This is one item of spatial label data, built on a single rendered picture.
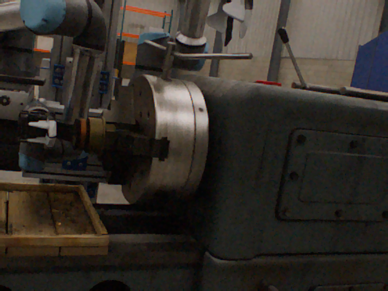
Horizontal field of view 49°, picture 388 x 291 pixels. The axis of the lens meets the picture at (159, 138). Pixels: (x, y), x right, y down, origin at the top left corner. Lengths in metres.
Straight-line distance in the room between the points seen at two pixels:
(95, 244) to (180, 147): 0.26
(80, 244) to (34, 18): 0.59
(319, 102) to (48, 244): 0.64
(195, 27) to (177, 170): 0.76
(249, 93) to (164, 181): 0.26
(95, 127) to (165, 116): 0.17
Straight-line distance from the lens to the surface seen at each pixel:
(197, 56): 0.91
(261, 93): 0.91
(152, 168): 0.90
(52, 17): 1.13
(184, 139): 0.91
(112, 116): 1.02
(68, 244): 0.88
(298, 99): 0.96
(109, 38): 1.77
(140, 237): 1.03
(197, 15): 1.55
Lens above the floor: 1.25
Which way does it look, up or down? 9 degrees down
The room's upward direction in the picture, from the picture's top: 8 degrees clockwise
